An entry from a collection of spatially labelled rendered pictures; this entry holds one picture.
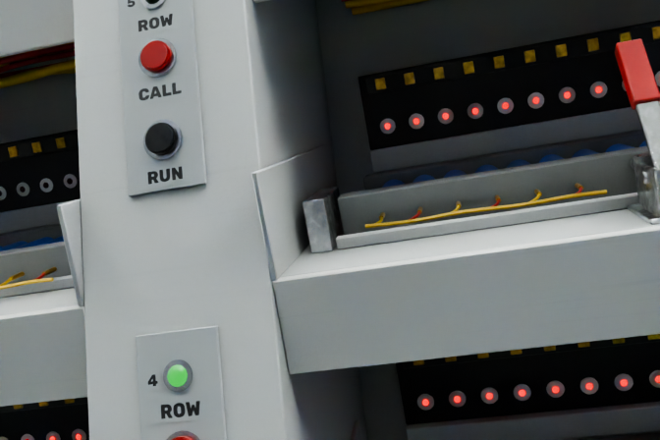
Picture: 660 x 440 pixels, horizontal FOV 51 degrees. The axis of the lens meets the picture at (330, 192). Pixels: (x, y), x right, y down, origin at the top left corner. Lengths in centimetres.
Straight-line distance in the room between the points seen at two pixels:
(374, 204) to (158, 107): 13
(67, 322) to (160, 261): 6
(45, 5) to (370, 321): 25
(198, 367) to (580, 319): 17
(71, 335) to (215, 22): 17
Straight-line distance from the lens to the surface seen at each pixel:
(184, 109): 35
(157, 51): 36
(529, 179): 38
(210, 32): 36
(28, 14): 43
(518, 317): 32
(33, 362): 38
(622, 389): 48
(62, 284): 42
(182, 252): 34
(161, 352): 34
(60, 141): 57
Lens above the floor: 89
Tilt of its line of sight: 12 degrees up
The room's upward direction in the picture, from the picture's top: 7 degrees counter-clockwise
